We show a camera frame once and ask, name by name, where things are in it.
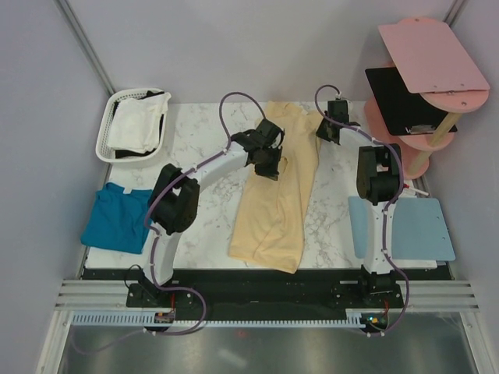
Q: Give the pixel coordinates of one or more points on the pink tiered shelf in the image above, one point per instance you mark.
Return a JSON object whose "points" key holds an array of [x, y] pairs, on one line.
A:
{"points": [[433, 63]]}

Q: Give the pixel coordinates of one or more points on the black clipboard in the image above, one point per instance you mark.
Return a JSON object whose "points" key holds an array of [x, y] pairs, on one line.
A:
{"points": [[404, 113]]}

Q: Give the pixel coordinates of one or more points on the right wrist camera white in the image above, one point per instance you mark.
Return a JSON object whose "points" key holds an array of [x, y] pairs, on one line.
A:
{"points": [[339, 96]]}

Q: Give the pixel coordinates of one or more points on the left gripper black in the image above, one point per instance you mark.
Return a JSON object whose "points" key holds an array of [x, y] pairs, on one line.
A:
{"points": [[271, 172]]}

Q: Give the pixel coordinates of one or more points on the yellow t shirt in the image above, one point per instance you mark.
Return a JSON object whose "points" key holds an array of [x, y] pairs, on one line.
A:
{"points": [[269, 226]]}

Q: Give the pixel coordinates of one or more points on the red capped marker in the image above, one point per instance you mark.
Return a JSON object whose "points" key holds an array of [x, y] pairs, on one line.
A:
{"points": [[416, 190]]}

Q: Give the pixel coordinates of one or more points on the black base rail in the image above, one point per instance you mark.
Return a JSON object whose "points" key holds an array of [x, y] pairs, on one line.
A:
{"points": [[266, 294]]}

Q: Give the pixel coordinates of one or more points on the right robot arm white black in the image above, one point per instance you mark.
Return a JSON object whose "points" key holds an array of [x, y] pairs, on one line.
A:
{"points": [[379, 184]]}

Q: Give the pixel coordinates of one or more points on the white t shirt in basket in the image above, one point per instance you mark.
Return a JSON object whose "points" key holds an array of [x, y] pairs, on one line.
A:
{"points": [[136, 122]]}

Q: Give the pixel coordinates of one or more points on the white slotted cable duct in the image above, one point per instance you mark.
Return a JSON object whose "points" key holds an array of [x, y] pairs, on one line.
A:
{"points": [[164, 319]]}

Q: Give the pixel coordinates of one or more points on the light blue clipboard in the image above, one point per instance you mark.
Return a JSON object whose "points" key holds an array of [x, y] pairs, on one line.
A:
{"points": [[420, 231]]}

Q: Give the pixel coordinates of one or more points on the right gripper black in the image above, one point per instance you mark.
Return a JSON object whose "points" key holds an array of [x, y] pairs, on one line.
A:
{"points": [[320, 132]]}

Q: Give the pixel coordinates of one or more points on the blue folded t shirt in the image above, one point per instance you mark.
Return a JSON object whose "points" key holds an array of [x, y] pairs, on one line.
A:
{"points": [[116, 221]]}

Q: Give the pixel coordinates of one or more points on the aluminium frame rail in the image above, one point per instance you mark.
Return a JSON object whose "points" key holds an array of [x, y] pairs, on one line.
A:
{"points": [[91, 295]]}

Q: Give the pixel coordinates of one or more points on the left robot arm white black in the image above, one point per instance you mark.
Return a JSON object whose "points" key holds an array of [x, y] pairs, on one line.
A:
{"points": [[173, 205]]}

